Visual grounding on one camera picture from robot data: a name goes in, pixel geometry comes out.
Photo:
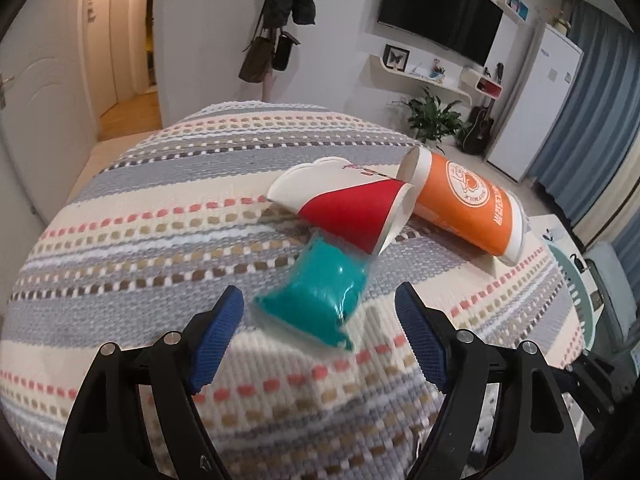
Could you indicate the teal plastic laundry basket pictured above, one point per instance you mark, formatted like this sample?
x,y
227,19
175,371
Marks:
x,y
575,290

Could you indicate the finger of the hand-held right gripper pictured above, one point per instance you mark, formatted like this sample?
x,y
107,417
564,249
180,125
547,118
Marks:
x,y
595,385

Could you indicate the black acoustic guitar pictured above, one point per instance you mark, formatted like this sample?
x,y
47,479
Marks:
x,y
475,132

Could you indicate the white low wall shelf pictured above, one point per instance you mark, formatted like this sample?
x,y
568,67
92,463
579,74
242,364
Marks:
x,y
425,81

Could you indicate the small potted flowers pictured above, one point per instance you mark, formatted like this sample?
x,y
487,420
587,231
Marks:
x,y
561,22

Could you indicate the framed butterfly picture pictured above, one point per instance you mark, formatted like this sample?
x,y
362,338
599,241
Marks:
x,y
396,57

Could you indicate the blue and white curtain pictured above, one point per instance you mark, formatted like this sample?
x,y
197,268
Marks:
x,y
595,125

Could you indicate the teal plastic packet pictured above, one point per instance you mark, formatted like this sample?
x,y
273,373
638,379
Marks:
x,y
315,290

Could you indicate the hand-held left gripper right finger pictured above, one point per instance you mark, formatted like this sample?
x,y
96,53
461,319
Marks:
x,y
422,335

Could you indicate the white standing air conditioner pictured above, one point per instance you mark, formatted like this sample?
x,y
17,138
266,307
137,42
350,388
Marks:
x,y
535,105

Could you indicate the small teal box shelf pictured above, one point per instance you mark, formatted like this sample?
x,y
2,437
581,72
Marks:
x,y
518,4

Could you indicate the small black hanging bag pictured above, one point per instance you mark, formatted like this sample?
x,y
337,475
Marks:
x,y
284,52

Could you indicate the brown hanging bag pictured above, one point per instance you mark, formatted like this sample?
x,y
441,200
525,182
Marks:
x,y
255,57

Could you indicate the orange paper cup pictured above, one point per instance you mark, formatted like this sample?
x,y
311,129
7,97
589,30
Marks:
x,y
465,205

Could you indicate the small colourful figurine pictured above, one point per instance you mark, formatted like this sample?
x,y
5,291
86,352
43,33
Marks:
x,y
438,69

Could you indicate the green potted plant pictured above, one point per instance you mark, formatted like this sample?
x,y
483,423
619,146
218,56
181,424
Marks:
x,y
432,117

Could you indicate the light blue chair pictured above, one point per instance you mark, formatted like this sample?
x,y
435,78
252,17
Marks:
x,y
615,285

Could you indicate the white and red box shelf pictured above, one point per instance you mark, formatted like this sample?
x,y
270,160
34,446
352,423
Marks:
x,y
482,82

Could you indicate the white coffee table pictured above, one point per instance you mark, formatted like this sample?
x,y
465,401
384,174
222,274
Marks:
x,y
540,225

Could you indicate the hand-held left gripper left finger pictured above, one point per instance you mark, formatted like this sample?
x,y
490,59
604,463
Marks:
x,y
215,340

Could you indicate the red and white paper cup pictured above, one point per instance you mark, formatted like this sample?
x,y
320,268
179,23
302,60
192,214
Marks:
x,y
360,210

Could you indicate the white door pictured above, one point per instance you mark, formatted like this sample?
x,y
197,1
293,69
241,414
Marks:
x,y
45,85

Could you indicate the black flat television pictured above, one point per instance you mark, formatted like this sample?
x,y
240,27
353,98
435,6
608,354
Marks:
x,y
440,10

